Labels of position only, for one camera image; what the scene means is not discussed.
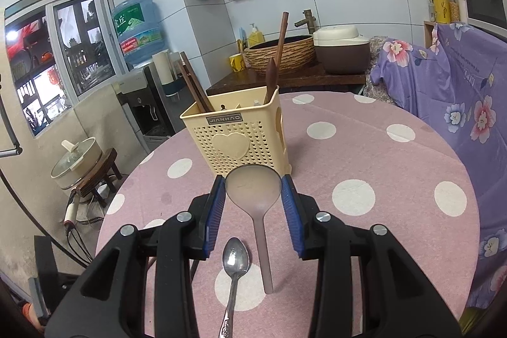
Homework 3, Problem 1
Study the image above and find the translucent plastic spoon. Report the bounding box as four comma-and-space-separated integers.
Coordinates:
225, 165, 283, 294

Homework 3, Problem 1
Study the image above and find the wicker basin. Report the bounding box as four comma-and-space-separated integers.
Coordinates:
243, 35, 318, 75

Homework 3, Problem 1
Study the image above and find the dark wooden counter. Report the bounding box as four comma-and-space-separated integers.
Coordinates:
206, 61, 367, 96

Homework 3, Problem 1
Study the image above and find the wooden stool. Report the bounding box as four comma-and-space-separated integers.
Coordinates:
75, 148, 123, 208

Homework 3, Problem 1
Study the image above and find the metal spoon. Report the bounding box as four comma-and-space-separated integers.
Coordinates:
217, 237, 251, 338

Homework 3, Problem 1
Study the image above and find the beige perforated utensil holder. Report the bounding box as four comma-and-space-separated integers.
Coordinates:
180, 85, 292, 177

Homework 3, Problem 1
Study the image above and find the water dispenser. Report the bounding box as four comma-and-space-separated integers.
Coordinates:
116, 63, 180, 149

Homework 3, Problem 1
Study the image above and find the pink polka dot tablecloth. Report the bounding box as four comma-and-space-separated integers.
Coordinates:
95, 90, 486, 338

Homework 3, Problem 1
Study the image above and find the rice cooker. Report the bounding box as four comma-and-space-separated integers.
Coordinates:
313, 26, 371, 75

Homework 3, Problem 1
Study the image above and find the blue water bottle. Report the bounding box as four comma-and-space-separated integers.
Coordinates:
111, 0, 166, 65

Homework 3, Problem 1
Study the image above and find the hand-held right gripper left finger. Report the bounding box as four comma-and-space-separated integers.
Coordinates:
44, 175, 226, 338

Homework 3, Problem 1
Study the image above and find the brown wooden spoon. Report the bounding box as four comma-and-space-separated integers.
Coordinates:
265, 58, 277, 103

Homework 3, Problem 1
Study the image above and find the cable with white plug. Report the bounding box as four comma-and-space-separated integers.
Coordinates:
61, 199, 86, 240

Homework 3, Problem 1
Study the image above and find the beige pot with glass lid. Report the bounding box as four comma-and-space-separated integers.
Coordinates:
51, 137, 104, 190

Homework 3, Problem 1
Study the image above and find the bronze faucet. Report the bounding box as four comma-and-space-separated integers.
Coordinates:
294, 9, 318, 30

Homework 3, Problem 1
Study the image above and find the small wooden box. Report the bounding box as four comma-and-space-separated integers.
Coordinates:
423, 20, 438, 49

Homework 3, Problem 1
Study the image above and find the purple floral cloth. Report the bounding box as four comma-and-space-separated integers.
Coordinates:
364, 21, 507, 323

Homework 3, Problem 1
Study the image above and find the long brown wooden chopstick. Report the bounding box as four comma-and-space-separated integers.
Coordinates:
274, 11, 290, 65

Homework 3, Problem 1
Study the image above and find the window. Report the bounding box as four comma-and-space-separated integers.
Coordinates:
4, 0, 127, 141

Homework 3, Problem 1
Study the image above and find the white microwave oven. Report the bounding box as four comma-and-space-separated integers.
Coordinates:
461, 0, 507, 32

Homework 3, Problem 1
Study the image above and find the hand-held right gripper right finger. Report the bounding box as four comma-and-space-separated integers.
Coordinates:
280, 175, 462, 338

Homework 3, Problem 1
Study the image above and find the yellow soap bottle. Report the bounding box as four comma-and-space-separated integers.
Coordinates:
247, 23, 265, 48

